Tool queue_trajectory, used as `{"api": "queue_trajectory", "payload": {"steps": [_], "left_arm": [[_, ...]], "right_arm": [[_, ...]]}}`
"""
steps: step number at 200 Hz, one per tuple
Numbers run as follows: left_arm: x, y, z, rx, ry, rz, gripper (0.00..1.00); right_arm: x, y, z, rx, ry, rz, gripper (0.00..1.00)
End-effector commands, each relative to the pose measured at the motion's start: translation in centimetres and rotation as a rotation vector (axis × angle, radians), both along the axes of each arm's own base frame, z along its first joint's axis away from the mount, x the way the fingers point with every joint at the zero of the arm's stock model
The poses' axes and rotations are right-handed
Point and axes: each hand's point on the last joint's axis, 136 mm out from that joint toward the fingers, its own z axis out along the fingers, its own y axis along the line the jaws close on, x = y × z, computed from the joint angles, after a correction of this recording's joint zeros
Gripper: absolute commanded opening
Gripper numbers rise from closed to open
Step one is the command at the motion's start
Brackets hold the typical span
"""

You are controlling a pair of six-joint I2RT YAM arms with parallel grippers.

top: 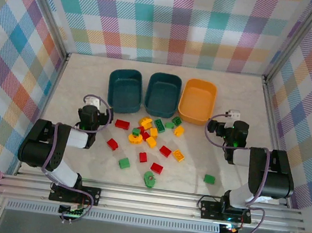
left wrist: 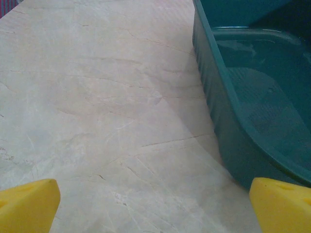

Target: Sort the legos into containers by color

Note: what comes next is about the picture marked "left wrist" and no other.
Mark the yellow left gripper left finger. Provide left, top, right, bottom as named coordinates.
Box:
left=0, top=179, right=61, bottom=233

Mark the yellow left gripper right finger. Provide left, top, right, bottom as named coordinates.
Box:
left=249, top=177, right=311, bottom=233

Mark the teal plastic container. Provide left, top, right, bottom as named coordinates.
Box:
left=192, top=0, right=311, bottom=191

